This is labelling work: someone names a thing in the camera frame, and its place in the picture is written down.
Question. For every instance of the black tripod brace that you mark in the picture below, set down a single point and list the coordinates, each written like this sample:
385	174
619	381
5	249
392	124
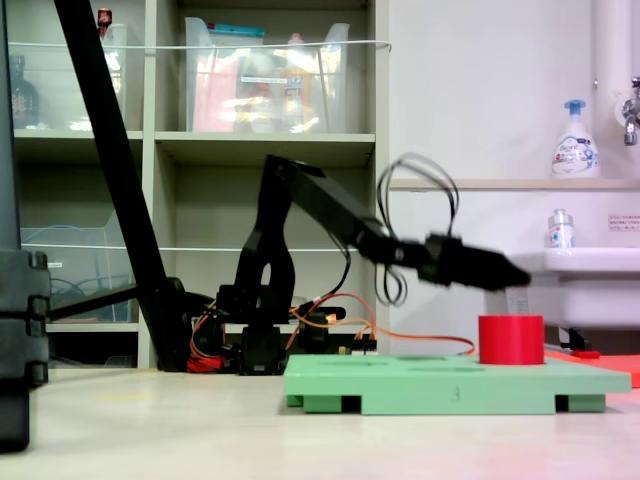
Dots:
90	302

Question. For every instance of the white blue soap dispenser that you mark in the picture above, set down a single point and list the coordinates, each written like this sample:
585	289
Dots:
575	150

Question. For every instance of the large clear plastic bin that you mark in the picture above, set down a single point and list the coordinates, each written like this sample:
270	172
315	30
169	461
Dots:
225	100

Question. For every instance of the white sink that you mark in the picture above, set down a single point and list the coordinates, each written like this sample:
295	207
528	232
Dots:
590	295

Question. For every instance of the green shape sorter board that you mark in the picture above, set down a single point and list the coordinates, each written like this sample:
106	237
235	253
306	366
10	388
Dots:
425	390

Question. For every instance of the pink capped spray bottle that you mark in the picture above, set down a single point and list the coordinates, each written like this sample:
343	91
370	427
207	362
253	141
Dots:
296	90

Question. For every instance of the white notice label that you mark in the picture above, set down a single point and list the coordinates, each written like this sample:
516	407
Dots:
625	222

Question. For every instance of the small red clip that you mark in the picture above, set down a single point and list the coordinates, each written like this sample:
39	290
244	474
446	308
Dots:
585	354

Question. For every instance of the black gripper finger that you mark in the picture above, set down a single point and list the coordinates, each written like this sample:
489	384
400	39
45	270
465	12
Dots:
490	270

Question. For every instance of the dark glass bottle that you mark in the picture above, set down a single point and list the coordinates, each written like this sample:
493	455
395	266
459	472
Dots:
24	100

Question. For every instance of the metal faucet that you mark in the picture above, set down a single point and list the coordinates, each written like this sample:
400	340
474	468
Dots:
631	115

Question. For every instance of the small circuit board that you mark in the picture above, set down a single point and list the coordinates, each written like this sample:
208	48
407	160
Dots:
367	345

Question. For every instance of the red printed base mount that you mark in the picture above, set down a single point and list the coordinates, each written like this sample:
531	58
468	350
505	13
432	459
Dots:
205	362

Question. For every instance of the red cylinder block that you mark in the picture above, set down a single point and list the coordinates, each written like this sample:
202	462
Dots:
511	340

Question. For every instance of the beige shelf unit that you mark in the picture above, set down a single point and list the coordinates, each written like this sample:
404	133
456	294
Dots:
200	145

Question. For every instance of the black notched tripod leg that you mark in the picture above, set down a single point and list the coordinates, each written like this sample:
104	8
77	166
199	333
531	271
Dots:
15	350

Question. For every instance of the small clear sanitizer bottle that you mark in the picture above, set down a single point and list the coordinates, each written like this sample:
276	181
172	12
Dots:
560	232

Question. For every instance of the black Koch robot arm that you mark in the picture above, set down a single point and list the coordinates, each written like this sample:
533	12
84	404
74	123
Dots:
325	200

